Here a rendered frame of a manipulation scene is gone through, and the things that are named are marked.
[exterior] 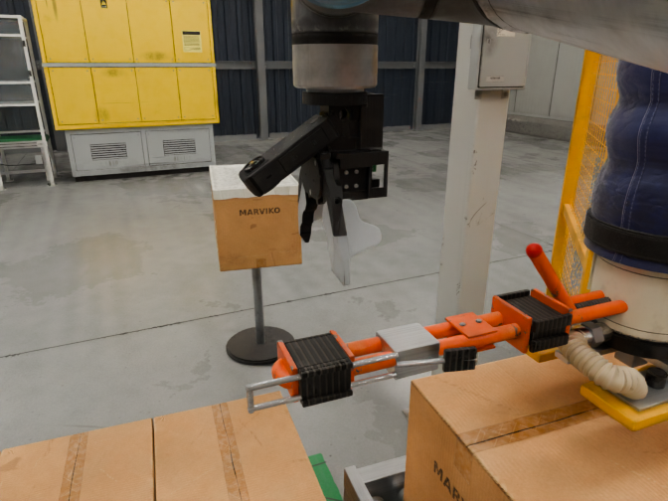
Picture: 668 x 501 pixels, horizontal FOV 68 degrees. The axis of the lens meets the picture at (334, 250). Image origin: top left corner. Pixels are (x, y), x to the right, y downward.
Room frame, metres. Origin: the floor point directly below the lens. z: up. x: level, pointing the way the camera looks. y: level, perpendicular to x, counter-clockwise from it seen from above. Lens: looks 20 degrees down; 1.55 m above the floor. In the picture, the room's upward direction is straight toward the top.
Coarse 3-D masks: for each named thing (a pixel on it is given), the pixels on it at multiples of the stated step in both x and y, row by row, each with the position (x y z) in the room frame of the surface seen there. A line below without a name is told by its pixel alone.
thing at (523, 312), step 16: (496, 304) 0.70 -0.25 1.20; (512, 304) 0.70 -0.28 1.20; (528, 304) 0.70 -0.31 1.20; (544, 304) 0.70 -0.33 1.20; (560, 304) 0.68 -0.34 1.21; (512, 320) 0.66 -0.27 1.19; (528, 320) 0.63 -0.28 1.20; (544, 320) 0.64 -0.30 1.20; (560, 320) 0.64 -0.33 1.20; (528, 336) 0.64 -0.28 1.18; (544, 336) 0.65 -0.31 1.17; (560, 336) 0.65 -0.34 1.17
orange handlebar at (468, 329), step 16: (608, 304) 0.71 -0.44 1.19; (624, 304) 0.72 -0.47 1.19; (448, 320) 0.66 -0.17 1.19; (464, 320) 0.66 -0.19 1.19; (480, 320) 0.65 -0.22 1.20; (496, 320) 0.68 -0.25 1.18; (576, 320) 0.68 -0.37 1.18; (448, 336) 0.65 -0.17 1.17; (464, 336) 0.62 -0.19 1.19; (480, 336) 0.62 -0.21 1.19; (496, 336) 0.63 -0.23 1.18; (512, 336) 0.64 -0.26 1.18; (352, 352) 0.59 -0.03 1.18; (368, 352) 0.60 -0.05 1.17; (384, 352) 0.58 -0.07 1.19; (272, 368) 0.55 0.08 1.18; (368, 368) 0.56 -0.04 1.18; (384, 368) 0.57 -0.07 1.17; (288, 384) 0.52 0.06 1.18
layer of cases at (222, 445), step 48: (96, 432) 1.17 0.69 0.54; (144, 432) 1.17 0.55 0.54; (192, 432) 1.17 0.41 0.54; (240, 432) 1.17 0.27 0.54; (288, 432) 1.17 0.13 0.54; (0, 480) 0.99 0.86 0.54; (48, 480) 0.99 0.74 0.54; (96, 480) 0.99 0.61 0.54; (144, 480) 0.99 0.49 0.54; (192, 480) 0.99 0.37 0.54; (240, 480) 0.99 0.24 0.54; (288, 480) 0.99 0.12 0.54
